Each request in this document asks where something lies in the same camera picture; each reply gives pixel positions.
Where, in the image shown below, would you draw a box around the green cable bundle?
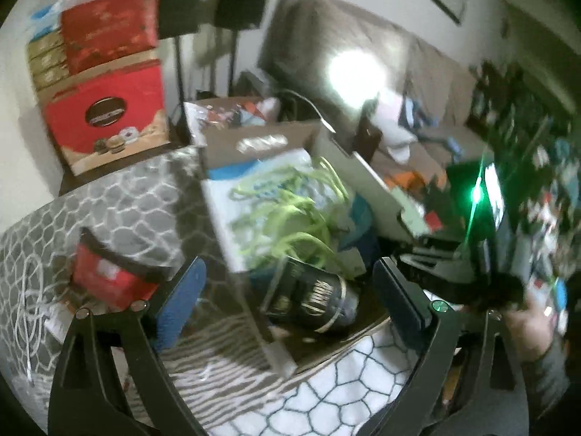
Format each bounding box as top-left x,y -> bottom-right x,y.
228,156 -> 359,278

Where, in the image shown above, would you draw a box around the grey white patterned blanket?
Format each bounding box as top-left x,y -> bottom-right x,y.
1,148 -> 415,435

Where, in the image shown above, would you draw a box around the person's right hand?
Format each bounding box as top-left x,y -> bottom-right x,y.
502,293 -> 563,363

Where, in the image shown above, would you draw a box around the stacked gold boxes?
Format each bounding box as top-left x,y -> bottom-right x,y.
27,29 -> 69,90

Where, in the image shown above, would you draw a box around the black gold can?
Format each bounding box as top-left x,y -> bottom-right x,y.
260,256 -> 359,334

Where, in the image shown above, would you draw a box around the red collection gift box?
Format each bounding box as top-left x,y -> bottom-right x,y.
43,59 -> 170,176

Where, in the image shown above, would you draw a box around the brown cardboard box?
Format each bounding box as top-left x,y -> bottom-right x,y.
201,121 -> 429,377

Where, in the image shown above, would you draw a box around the red patterned gift box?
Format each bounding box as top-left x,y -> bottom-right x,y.
60,0 -> 159,75

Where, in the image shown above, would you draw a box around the white cable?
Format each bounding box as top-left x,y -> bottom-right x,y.
8,253 -> 60,387

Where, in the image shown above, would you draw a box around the red snack pouch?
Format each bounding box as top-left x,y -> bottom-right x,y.
72,227 -> 172,310

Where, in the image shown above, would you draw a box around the black speaker stand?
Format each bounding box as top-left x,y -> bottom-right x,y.
158,0 -> 200,145

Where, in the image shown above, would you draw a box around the black speaker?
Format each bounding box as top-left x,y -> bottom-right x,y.
214,0 -> 267,31

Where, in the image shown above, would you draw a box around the blue plastic tool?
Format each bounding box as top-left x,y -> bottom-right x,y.
399,96 -> 463,161

